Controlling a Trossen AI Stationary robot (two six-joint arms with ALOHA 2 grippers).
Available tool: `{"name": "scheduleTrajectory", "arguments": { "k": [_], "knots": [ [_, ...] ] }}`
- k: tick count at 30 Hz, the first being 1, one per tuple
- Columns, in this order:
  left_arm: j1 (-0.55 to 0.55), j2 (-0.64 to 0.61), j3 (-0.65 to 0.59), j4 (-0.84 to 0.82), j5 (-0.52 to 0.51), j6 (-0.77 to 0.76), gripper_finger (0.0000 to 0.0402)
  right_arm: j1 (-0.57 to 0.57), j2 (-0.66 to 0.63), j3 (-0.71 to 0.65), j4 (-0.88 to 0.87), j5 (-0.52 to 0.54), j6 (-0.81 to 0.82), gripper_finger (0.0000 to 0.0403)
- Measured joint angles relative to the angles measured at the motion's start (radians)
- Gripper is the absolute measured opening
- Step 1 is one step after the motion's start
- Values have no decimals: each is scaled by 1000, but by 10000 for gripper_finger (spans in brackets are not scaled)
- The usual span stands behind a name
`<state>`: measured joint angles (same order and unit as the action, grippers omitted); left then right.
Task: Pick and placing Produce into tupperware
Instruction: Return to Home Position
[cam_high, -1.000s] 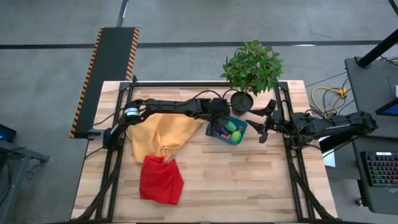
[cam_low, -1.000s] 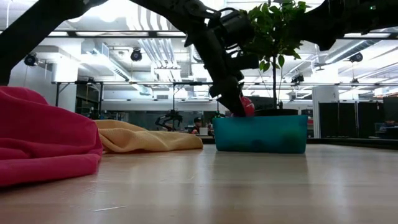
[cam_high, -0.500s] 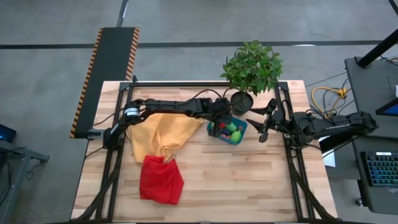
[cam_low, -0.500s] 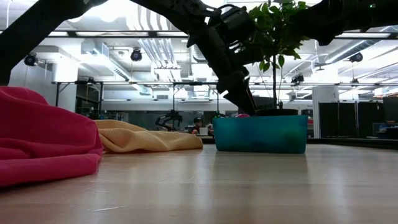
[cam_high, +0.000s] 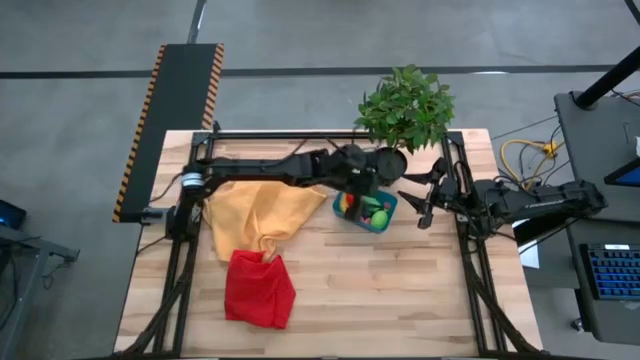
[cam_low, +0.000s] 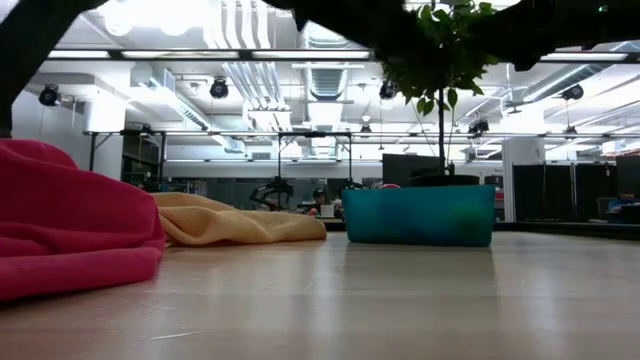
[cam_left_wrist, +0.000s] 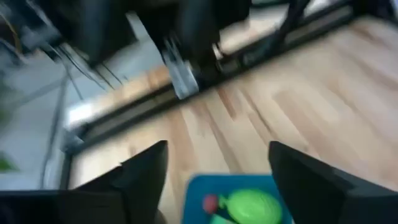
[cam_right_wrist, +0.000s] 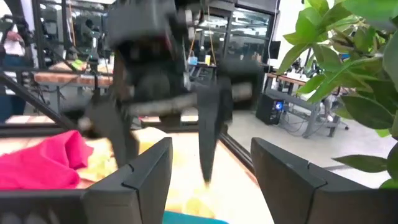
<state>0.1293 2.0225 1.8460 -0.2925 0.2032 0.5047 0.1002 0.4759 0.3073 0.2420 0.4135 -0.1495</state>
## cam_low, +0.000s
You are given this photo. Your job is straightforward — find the black partition panels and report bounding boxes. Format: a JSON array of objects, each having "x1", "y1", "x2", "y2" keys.
[{"x1": 512, "y1": 162, "x2": 617, "y2": 224}]

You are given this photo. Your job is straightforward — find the person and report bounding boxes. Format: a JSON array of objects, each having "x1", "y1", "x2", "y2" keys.
[{"x1": 306, "y1": 188, "x2": 327, "y2": 217}]

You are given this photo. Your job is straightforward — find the green leafy potted tree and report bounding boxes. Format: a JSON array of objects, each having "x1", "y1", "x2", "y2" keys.
[{"x1": 379, "y1": 0, "x2": 501, "y2": 176}]

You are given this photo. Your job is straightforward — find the black monitor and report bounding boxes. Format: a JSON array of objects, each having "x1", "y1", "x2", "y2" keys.
[{"x1": 382, "y1": 153, "x2": 444, "y2": 187}]

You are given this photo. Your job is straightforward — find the yellow towel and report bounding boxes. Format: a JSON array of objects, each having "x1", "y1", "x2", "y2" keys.
[{"x1": 151, "y1": 191, "x2": 328, "y2": 247}]

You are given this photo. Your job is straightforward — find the teal plastic tupperware container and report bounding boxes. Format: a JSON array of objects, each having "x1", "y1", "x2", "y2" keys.
[{"x1": 342, "y1": 184, "x2": 496, "y2": 248}]

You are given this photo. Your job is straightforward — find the black plastic plant pot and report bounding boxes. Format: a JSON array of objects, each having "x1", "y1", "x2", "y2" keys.
[{"x1": 407, "y1": 174, "x2": 481, "y2": 188}]

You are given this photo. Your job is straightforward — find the black background station frame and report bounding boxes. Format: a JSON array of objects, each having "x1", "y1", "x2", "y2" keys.
[{"x1": 82, "y1": 128, "x2": 640, "y2": 174}]

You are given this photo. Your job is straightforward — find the red cloth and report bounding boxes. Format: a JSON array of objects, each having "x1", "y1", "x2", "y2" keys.
[{"x1": 0, "y1": 138, "x2": 167, "y2": 301}]

